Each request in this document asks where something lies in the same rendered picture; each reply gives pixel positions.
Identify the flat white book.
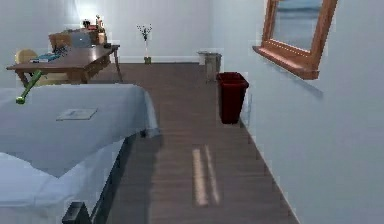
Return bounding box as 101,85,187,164
55,107,99,122

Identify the teal book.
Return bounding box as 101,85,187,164
29,53,62,64

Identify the dark red bin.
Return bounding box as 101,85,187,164
216,71,250,125

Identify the grey metal bin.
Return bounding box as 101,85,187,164
197,50,223,83

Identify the thin plant in vase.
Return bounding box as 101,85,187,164
136,23,154,65

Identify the brown wooden desk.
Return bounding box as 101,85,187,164
6,44,124,85

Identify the bed with white cover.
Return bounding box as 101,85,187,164
0,83,160,224

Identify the wooden framed window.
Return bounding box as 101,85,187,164
252,0,339,81

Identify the brown wooden box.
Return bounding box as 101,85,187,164
48,28,107,52

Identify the yellow round chair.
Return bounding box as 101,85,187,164
14,48,69,87

